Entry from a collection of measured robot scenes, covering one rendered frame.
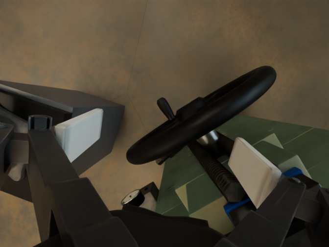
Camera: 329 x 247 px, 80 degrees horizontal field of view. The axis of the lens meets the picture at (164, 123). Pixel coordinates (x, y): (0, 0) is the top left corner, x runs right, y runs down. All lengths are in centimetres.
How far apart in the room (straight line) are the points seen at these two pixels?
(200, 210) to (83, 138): 16
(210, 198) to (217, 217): 2
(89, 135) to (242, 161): 13
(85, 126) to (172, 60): 107
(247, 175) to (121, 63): 114
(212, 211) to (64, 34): 131
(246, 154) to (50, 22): 140
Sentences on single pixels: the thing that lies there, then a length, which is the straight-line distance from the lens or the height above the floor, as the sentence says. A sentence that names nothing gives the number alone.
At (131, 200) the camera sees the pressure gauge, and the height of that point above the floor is 69.
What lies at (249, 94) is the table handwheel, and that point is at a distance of 25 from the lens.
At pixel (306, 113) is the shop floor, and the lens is 139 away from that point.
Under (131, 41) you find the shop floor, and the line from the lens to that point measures 126.
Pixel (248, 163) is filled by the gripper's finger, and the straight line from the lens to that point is 17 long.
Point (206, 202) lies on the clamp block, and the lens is 25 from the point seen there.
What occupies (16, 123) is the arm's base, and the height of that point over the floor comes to 66.
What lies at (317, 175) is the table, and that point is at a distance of 40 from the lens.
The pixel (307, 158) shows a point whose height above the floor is 81.
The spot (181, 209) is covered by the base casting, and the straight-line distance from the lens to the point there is 50.
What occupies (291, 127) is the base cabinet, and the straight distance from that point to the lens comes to 61.
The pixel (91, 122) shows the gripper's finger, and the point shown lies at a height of 102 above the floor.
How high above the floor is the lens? 118
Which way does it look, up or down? 83 degrees down
